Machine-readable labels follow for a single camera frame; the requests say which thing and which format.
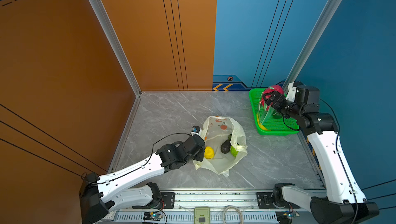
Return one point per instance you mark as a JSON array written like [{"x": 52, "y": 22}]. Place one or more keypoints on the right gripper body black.
[{"x": 288, "y": 108}]

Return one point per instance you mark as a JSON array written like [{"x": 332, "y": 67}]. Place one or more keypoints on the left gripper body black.
[{"x": 199, "y": 156}]

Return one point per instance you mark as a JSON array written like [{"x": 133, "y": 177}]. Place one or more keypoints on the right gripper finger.
[
  {"x": 268, "y": 93},
  {"x": 268, "y": 103}
]

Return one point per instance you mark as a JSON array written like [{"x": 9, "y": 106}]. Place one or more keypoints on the pink dragon fruit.
[{"x": 262, "y": 114}]

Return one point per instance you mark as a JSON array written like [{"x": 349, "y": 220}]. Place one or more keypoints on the yellow lemon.
[{"x": 209, "y": 153}]

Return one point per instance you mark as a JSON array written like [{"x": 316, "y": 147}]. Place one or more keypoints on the green plastic basket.
[{"x": 277, "y": 126}]

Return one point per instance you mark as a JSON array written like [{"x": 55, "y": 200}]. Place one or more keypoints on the yellow banana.
[{"x": 262, "y": 127}]

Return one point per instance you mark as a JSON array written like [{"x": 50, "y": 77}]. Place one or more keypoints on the translucent yellowish plastic bag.
[{"x": 215, "y": 131}]

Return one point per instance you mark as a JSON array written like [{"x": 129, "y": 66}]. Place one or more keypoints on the green round fruit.
[{"x": 233, "y": 150}]

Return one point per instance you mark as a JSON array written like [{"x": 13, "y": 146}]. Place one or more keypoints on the dark green avocado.
[{"x": 277, "y": 115}]

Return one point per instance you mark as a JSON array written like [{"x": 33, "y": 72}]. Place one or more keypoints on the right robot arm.
[{"x": 322, "y": 132}]

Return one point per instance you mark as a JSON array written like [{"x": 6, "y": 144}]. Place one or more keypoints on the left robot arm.
[{"x": 99, "y": 195}]

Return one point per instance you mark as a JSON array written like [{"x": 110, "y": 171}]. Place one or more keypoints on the pale green handheld device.
[{"x": 202, "y": 215}]

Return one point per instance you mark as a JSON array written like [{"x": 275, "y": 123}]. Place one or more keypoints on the green circuit board left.
[{"x": 153, "y": 217}]

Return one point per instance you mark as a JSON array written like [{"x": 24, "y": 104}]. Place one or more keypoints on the small circuit board right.
[{"x": 286, "y": 217}]

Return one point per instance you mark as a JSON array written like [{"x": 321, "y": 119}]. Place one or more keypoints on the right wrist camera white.
[{"x": 290, "y": 88}]

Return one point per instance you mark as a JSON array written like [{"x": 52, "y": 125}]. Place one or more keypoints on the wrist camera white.
[
  {"x": 290, "y": 88},
  {"x": 196, "y": 130}
]

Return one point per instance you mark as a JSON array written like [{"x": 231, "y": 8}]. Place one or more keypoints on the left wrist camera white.
[{"x": 196, "y": 130}]

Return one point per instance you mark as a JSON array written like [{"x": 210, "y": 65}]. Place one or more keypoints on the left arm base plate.
[{"x": 164, "y": 200}]

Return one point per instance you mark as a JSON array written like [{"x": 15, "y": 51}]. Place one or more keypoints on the aluminium front rail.
[{"x": 216, "y": 207}]

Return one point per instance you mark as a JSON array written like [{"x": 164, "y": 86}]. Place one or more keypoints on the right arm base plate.
[{"x": 266, "y": 200}]

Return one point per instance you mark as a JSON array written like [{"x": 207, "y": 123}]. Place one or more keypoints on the right aluminium corner post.
[{"x": 321, "y": 24}]

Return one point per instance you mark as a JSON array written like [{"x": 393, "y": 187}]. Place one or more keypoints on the aluminium corner post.
[
  {"x": 321, "y": 24},
  {"x": 105, "y": 22}
]

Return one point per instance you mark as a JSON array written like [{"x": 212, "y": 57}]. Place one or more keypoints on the left aluminium corner post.
[{"x": 105, "y": 22}]

